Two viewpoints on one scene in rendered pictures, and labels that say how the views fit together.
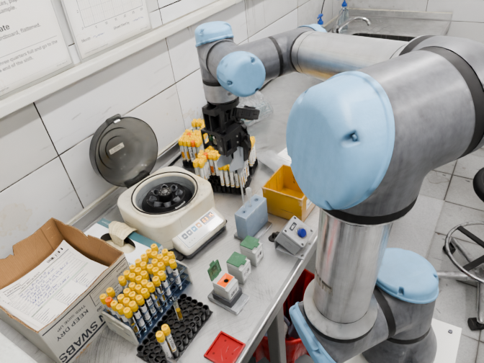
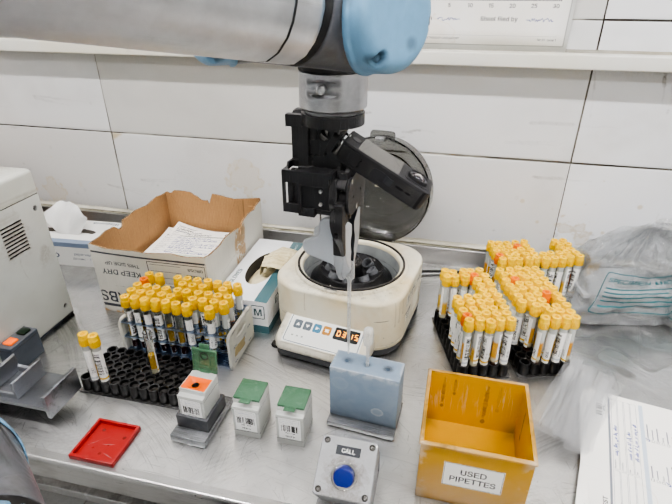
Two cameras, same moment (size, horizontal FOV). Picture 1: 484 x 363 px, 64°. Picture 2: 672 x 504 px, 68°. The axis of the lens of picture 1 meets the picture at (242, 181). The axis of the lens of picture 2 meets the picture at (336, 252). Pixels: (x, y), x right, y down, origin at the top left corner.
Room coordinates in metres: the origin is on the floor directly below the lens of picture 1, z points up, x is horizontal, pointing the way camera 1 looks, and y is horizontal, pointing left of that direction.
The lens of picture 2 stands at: (0.56, -0.50, 1.45)
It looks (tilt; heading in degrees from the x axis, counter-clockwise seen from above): 28 degrees down; 67
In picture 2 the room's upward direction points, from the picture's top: straight up
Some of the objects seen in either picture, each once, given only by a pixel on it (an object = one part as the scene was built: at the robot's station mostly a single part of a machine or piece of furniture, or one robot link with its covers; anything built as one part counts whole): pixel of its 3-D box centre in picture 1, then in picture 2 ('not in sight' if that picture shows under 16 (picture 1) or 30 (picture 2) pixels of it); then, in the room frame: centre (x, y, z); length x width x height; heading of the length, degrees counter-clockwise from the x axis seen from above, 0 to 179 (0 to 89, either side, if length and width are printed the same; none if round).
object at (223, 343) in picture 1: (225, 350); (105, 441); (0.45, 0.08, 0.88); 0.07 x 0.07 x 0.01; 54
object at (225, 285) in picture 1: (226, 287); (199, 399); (0.59, 0.07, 0.92); 0.05 x 0.04 x 0.06; 51
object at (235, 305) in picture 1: (227, 294); (202, 413); (0.59, 0.07, 0.89); 0.09 x 0.05 x 0.04; 51
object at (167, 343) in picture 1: (171, 319); (137, 353); (0.51, 0.20, 0.93); 0.17 x 0.09 x 0.11; 144
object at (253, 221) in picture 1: (251, 218); (366, 391); (0.81, -0.02, 0.92); 0.10 x 0.07 x 0.10; 139
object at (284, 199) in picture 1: (292, 193); (472, 438); (0.90, -0.15, 0.93); 0.13 x 0.13 x 0.10; 53
